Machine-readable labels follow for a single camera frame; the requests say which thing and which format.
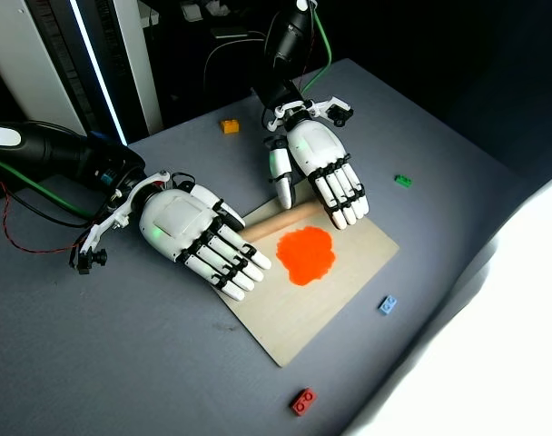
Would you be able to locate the light wooden board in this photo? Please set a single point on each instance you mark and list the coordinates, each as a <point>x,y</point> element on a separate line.
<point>312,309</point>

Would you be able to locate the white backdrop sheet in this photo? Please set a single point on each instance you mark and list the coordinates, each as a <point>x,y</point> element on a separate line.
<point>507,340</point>

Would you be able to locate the red toy brick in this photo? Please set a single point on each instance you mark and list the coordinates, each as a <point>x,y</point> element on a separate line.
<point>303,402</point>

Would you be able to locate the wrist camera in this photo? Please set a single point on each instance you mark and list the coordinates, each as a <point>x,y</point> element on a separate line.
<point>87,261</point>
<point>340,115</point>

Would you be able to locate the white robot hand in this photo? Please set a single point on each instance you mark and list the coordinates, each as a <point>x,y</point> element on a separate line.
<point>317,145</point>
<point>176,218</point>

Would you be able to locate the green toy brick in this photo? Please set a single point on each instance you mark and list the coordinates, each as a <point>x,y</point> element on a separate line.
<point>403,181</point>

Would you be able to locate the light blue toy brick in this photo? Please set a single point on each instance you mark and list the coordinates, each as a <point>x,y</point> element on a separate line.
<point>387,305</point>

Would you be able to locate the wooden rolling pin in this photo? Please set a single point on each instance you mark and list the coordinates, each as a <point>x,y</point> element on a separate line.
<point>276,222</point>

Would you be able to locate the grey table cloth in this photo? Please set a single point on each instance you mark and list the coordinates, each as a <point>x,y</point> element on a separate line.
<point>121,363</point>

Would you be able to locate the orange play dough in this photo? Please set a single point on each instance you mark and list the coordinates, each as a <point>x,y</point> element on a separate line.
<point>305,254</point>

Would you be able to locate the yellow toy brick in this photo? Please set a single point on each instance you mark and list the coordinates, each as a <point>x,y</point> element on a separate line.
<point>230,126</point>

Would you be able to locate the white cabinet with light strip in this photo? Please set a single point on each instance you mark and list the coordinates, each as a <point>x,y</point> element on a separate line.
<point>26,68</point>

